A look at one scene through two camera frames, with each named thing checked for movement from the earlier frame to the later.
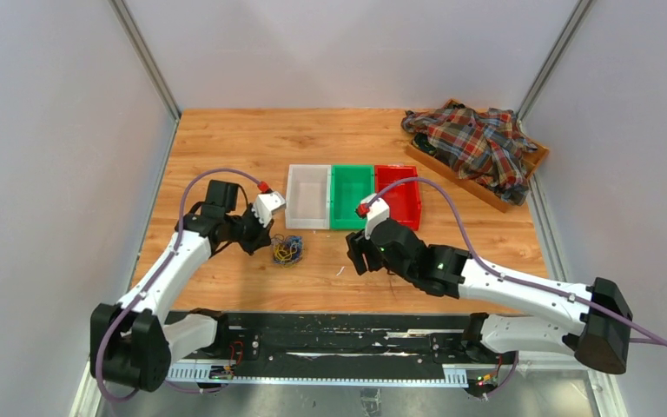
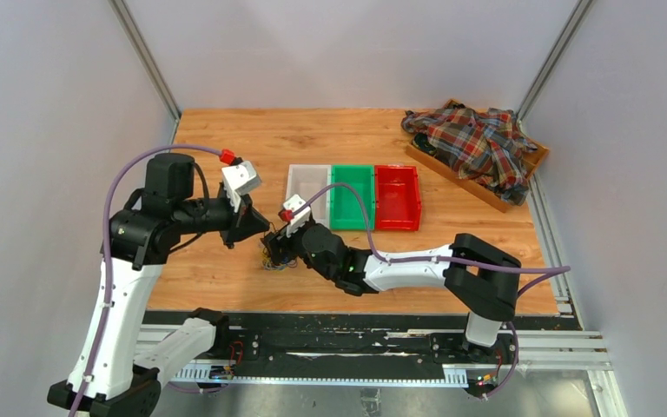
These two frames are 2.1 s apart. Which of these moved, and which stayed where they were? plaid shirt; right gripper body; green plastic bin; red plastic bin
Moved: right gripper body
Stayed: red plastic bin; green plastic bin; plaid shirt
